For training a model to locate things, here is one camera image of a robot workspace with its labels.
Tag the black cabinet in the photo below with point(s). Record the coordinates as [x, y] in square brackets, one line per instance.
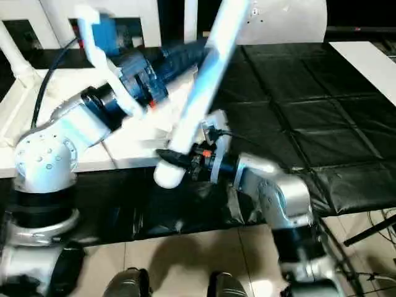
[173, 21]

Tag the white plastic bag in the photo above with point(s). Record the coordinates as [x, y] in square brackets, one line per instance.
[291, 21]

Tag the chrome tube frame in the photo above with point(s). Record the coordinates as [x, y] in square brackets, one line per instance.
[378, 278]

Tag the dark robot foot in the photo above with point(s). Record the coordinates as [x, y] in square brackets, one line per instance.
[228, 286]
[127, 284]

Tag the small bottles on shelf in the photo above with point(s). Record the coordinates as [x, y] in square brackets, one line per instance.
[133, 34]

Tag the dark right robot foot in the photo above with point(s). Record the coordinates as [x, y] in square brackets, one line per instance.
[228, 286]

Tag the white plastic table top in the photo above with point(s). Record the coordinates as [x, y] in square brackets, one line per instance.
[130, 142]

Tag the black rod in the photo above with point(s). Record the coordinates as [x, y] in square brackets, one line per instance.
[371, 232]

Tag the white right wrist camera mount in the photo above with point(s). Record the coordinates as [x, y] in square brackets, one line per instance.
[218, 136]

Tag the dark left robot foot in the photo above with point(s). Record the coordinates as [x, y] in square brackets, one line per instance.
[127, 284]

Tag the white flat sheet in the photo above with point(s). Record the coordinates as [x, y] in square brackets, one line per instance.
[368, 68]

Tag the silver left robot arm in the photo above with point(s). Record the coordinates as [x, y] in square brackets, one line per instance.
[49, 161]

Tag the black work mat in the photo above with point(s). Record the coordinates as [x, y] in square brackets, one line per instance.
[309, 111]

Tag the white plastic table leg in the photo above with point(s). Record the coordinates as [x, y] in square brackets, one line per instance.
[15, 55]
[190, 21]
[207, 80]

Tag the white cabinet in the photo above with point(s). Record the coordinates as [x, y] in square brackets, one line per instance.
[31, 18]

